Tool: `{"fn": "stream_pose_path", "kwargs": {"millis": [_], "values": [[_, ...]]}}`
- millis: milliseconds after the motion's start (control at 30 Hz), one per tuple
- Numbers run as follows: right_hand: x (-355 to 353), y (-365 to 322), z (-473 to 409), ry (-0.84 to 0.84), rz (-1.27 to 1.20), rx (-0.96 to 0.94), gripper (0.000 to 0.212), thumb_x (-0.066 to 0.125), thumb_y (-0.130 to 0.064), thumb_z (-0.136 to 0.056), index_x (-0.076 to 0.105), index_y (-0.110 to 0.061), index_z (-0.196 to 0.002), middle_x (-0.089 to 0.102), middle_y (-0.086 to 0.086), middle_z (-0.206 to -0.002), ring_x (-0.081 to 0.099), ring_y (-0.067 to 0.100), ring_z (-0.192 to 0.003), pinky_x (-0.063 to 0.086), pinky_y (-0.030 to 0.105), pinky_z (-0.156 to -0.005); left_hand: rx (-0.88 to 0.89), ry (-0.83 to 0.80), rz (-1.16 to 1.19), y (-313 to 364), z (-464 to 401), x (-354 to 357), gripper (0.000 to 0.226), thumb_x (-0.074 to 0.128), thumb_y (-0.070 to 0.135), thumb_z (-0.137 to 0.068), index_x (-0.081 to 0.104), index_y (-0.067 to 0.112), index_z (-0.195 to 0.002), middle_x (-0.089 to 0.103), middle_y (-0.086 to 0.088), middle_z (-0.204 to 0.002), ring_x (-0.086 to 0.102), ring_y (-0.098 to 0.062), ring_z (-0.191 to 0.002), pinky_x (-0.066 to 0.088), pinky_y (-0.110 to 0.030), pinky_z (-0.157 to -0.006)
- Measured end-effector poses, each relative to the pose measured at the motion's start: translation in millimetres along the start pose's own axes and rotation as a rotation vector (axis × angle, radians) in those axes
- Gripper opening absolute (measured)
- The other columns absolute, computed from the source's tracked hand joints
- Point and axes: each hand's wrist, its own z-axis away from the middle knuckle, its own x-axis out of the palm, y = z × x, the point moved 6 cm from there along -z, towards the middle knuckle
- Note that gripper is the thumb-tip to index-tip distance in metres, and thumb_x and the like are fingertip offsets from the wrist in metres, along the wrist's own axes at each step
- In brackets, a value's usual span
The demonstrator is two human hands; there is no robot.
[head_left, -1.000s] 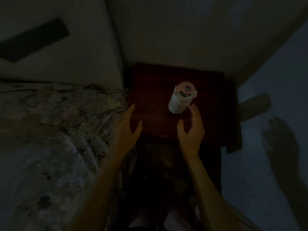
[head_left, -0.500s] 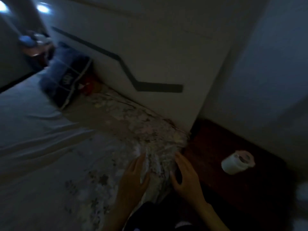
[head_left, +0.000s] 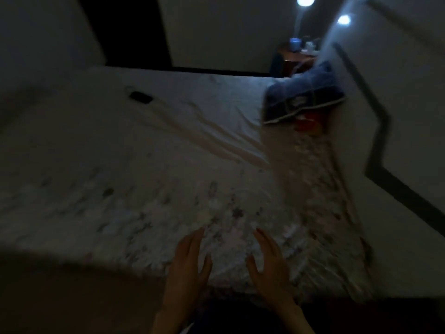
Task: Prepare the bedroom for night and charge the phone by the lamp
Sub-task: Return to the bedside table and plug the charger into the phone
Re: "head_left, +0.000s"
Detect person's right hand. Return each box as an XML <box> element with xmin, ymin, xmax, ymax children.
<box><xmin>246</xmin><ymin>228</ymin><xmax>296</xmax><ymax>309</ymax></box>

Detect person's left hand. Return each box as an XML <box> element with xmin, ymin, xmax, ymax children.
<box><xmin>162</xmin><ymin>227</ymin><xmax>213</xmax><ymax>315</ymax></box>

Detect person's left forearm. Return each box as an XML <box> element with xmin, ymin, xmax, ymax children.
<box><xmin>152</xmin><ymin>307</ymin><xmax>195</xmax><ymax>334</ymax></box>

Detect person's right forearm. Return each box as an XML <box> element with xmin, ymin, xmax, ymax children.
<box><xmin>275</xmin><ymin>299</ymin><xmax>315</xmax><ymax>334</ymax></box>

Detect white floral bed sheet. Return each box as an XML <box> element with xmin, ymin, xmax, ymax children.
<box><xmin>0</xmin><ymin>65</ymin><xmax>374</xmax><ymax>303</ymax></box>

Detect red pillow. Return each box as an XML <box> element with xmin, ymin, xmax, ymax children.
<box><xmin>294</xmin><ymin>111</ymin><xmax>329</xmax><ymax>137</ymax></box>

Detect black phone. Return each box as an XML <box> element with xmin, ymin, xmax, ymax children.
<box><xmin>129</xmin><ymin>91</ymin><xmax>153</xmax><ymax>105</ymax></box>

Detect blue patterned pillow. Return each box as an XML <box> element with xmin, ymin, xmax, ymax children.
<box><xmin>262</xmin><ymin>61</ymin><xmax>346</xmax><ymax>125</ymax></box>

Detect white headboard with dark stripe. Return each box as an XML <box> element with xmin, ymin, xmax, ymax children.
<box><xmin>313</xmin><ymin>0</ymin><xmax>445</xmax><ymax>299</ymax></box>

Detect wooden bedside table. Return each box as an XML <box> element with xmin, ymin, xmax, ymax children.
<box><xmin>270</xmin><ymin>43</ymin><xmax>318</xmax><ymax>78</ymax></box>

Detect white desk lamp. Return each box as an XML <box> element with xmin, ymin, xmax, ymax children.
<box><xmin>291</xmin><ymin>0</ymin><xmax>316</xmax><ymax>44</ymax></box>

